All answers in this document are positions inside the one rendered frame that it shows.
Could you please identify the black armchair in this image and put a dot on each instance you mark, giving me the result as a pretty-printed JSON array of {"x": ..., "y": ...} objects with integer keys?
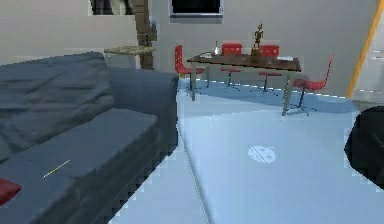
[{"x": 368, "y": 143}]

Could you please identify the red dining chair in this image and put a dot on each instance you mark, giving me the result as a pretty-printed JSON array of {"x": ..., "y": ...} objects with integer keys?
[
  {"x": 231, "y": 50},
  {"x": 315, "y": 83},
  {"x": 270, "y": 51},
  {"x": 181, "y": 65}
]

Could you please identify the clear glass bottle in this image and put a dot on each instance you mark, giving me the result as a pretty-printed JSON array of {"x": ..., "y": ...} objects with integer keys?
[{"x": 216, "y": 49}]

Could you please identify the dark wooden dining table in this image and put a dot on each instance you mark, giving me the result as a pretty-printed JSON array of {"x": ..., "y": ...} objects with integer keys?
[{"x": 246, "y": 62}]

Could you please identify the pale round side table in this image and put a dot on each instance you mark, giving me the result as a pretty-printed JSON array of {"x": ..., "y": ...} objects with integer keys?
[{"x": 128, "y": 51}]

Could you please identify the golden statuette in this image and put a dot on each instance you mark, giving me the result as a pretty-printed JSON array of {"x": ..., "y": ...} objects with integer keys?
[{"x": 257, "y": 40}]

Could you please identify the blue-grey sofa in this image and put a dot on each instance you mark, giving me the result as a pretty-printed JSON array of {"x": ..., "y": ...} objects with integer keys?
[{"x": 83, "y": 133}]

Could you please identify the yellow pencil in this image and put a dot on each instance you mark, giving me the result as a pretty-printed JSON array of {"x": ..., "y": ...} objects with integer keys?
[{"x": 56, "y": 168}]

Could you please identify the red cushion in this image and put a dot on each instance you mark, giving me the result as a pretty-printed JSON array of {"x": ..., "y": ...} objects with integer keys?
[{"x": 6, "y": 190}]

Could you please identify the black framed wall picture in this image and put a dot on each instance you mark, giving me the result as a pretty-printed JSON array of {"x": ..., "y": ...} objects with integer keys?
[{"x": 110, "y": 6}]

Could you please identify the yellow door frame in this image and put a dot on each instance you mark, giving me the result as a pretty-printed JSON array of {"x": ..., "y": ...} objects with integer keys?
[{"x": 365, "y": 50}]

